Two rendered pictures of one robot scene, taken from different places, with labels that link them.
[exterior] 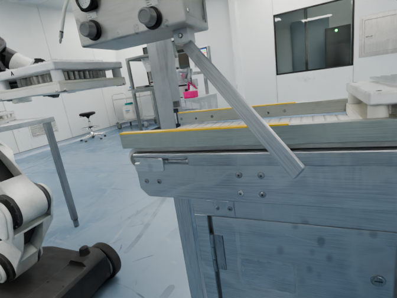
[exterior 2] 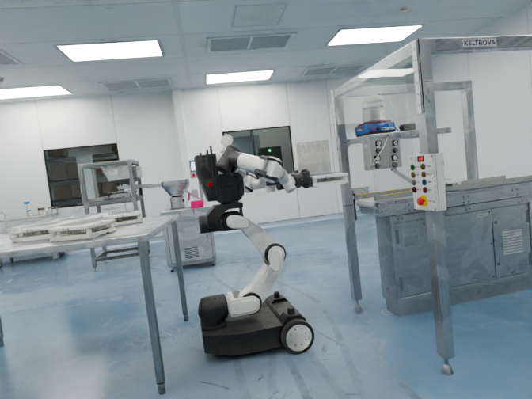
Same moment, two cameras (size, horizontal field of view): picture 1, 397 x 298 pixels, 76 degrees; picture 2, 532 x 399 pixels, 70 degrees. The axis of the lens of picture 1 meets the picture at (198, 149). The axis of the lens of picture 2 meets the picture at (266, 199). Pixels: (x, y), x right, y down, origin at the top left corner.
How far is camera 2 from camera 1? 247 cm
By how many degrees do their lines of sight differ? 39
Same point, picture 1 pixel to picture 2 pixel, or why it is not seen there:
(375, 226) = not seen: hidden behind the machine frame
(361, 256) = not seen: hidden behind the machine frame
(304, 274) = (420, 236)
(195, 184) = (397, 209)
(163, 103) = (347, 191)
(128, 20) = (388, 165)
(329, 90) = (279, 203)
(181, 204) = (352, 239)
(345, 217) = not seen: hidden behind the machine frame
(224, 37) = (169, 147)
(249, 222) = (405, 222)
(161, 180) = (386, 210)
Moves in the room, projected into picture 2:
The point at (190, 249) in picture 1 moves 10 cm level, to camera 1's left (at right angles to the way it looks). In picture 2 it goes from (355, 263) to (347, 266)
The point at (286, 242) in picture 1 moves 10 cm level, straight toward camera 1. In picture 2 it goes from (416, 226) to (426, 228)
